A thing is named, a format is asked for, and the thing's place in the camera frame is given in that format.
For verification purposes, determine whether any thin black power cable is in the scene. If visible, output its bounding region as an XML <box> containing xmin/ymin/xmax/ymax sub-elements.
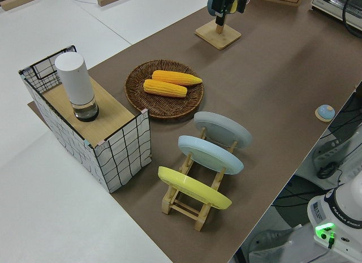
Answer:
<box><xmin>341</xmin><ymin>0</ymin><xmax>362</xmax><ymax>40</ymax></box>

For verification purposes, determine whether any light blue plate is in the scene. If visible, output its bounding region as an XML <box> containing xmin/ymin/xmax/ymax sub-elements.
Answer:
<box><xmin>178</xmin><ymin>135</ymin><xmax>244</xmax><ymax>176</ymax></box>

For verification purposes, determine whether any black wire shelf with wood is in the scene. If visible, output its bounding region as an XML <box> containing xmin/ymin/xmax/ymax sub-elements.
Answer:
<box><xmin>18</xmin><ymin>44</ymin><xmax>153</xmax><ymax>193</ymax></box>

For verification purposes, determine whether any wooden plate rack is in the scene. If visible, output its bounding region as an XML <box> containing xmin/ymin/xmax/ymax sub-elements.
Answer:
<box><xmin>161</xmin><ymin>126</ymin><xmax>239</xmax><ymax>232</ymax></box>

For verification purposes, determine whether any blue bell on wooden base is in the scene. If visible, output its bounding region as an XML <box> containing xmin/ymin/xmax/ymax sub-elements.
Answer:
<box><xmin>314</xmin><ymin>104</ymin><xmax>335</xmax><ymax>122</ymax></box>

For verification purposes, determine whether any brown table mat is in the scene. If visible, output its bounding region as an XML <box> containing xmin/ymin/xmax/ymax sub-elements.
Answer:
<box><xmin>27</xmin><ymin>0</ymin><xmax>362</xmax><ymax>263</ymax></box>

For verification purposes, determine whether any grey plate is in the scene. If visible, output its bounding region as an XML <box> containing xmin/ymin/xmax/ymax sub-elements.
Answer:
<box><xmin>193</xmin><ymin>111</ymin><xmax>253</xmax><ymax>152</ymax></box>

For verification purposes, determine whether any yellow plate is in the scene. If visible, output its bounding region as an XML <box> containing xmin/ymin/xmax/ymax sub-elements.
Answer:
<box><xmin>157</xmin><ymin>166</ymin><xmax>233</xmax><ymax>211</ymax></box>

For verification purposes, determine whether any white toaster oven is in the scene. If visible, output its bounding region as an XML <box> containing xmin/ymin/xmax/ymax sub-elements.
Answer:
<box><xmin>309</xmin><ymin>0</ymin><xmax>362</xmax><ymax>40</ymax></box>

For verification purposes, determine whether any yellow corn cob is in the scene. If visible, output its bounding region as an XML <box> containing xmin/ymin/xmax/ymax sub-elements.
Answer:
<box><xmin>143</xmin><ymin>79</ymin><xmax>188</xmax><ymax>98</ymax></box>
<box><xmin>152</xmin><ymin>70</ymin><xmax>204</xmax><ymax>87</ymax></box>

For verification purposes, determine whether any coiled black cable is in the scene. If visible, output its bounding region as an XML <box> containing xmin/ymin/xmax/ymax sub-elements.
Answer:
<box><xmin>316</xmin><ymin>162</ymin><xmax>344</xmax><ymax>180</ymax></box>

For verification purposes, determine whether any dark blue mug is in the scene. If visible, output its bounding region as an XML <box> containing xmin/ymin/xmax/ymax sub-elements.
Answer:
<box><xmin>206</xmin><ymin>0</ymin><xmax>240</xmax><ymax>16</ymax></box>

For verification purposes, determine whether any brown wicker basket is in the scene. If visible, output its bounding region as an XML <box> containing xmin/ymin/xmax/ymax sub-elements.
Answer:
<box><xmin>124</xmin><ymin>59</ymin><xmax>205</xmax><ymax>121</ymax></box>

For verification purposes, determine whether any wooden mug tree stand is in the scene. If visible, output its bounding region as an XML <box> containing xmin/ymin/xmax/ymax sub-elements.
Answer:
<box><xmin>195</xmin><ymin>18</ymin><xmax>242</xmax><ymax>51</ymax></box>

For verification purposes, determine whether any white cylindrical grinder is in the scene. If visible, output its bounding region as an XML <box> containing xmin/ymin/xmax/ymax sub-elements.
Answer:
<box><xmin>54</xmin><ymin>53</ymin><xmax>100</xmax><ymax>123</ymax></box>

